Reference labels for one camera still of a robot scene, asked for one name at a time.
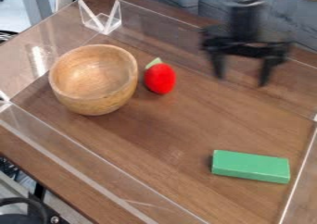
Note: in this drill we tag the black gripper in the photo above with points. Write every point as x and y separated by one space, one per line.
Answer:
243 38

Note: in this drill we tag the red felt fruit green leaf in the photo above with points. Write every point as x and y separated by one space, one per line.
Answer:
160 77

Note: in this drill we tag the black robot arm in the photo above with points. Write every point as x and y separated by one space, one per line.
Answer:
244 38

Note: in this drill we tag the green rectangular block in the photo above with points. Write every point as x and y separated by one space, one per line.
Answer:
251 166

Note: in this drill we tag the wooden bowl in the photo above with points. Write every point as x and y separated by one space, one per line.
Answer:
94 79

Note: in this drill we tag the black clamp under table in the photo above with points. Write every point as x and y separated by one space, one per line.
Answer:
19 210

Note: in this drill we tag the clear acrylic tray enclosure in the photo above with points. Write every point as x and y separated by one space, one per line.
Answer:
134 167

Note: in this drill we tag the clear acrylic corner bracket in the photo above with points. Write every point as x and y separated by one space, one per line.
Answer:
101 22

